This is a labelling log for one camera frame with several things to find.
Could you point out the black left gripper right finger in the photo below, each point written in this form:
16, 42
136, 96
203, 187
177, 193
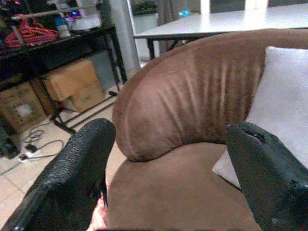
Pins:
267, 178

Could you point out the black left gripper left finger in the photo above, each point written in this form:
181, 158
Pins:
69, 173

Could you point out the white square pillow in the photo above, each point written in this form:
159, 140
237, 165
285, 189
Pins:
281, 106

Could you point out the brown suede sofa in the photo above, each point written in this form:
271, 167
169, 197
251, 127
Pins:
183, 120

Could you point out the cardboard box with white label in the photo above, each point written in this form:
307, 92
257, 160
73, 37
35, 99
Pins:
20, 108

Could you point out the large plain cardboard box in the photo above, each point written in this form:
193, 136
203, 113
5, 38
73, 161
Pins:
74, 84

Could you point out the black metal shelf table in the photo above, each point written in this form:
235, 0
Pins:
60, 48

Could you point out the red plastic clothes hangers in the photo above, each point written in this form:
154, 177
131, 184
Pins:
30, 33

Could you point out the white pillar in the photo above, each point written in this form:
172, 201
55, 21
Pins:
125, 31

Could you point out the white top folding table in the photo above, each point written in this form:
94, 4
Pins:
223, 21

